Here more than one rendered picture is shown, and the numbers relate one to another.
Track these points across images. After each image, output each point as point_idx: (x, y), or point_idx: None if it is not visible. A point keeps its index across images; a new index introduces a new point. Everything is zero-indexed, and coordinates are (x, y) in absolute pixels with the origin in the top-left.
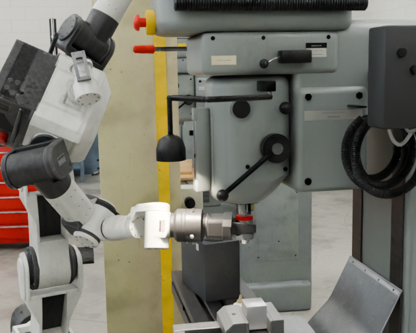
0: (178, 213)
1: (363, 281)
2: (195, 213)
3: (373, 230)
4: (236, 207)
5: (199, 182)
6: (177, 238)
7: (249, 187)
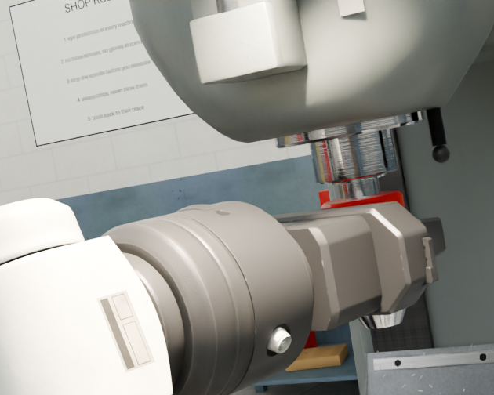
0: (176, 233)
1: None
2: (241, 216)
3: (488, 224)
4: (354, 160)
5: (275, 11)
6: (213, 383)
7: (481, 7)
